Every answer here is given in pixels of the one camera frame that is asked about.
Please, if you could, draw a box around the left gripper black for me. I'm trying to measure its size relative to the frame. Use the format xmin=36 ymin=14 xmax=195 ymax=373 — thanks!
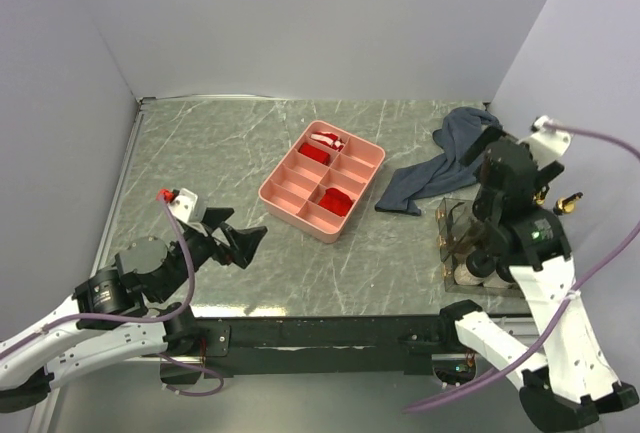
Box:
xmin=155 ymin=206 xmax=268 ymax=301

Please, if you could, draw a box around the oil bottle gold spout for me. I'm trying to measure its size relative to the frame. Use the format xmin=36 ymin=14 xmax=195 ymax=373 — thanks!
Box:
xmin=553 ymin=192 xmax=583 ymax=216

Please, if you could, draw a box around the salt jar black lid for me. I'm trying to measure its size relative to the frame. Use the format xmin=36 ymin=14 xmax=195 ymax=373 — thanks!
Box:
xmin=454 ymin=250 xmax=496 ymax=286

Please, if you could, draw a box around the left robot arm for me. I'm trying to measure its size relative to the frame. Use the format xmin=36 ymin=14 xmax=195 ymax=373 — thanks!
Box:
xmin=1 ymin=204 xmax=268 ymax=414

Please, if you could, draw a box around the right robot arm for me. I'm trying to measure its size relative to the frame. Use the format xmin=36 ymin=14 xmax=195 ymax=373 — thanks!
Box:
xmin=437 ymin=124 xmax=639 ymax=432

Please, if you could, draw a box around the pink divided tray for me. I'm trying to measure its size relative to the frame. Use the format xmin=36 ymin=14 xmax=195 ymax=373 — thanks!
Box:
xmin=259 ymin=120 xmax=386 ymax=244

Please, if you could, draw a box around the red knitted cloth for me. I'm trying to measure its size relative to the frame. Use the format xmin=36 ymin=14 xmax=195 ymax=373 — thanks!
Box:
xmin=318 ymin=187 xmax=354 ymax=217

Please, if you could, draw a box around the red folded cloth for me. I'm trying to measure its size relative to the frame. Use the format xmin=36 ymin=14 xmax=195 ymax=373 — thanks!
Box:
xmin=298 ymin=143 xmax=331 ymax=166

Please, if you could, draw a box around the blue grey towel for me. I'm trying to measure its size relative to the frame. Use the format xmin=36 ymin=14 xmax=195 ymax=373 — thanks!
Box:
xmin=374 ymin=107 xmax=502 ymax=216

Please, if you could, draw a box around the clear acrylic organizer rack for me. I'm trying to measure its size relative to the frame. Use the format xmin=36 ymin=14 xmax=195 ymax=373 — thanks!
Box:
xmin=435 ymin=198 xmax=524 ymax=298

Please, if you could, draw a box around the red white striped cloth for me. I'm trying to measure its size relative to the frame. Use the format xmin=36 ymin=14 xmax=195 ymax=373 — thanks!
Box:
xmin=310 ymin=132 xmax=345 ymax=151

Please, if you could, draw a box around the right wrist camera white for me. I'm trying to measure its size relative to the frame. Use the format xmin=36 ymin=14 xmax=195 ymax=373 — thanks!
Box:
xmin=517 ymin=115 xmax=573 ymax=169

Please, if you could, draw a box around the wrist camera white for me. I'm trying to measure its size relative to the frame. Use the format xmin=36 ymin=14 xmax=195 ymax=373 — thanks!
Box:
xmin=517 ymin=115 xmax=573 ymax=169
xmin=156 ymin=188 xmax=207 ymax=231

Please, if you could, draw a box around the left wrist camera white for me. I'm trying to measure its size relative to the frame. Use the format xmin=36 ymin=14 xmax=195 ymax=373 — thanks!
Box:
xmin=156 ymin=188 xmax=207 ymax=231

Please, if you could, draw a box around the black table front rail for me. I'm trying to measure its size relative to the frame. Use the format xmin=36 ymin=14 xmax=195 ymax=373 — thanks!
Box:
xmin=168 ymin=315 xmax=477 ymax=386

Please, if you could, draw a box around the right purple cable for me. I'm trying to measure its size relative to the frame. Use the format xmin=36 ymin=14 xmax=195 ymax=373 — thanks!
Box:
xmin=402 ymin=122 xmax=640 ymax=414

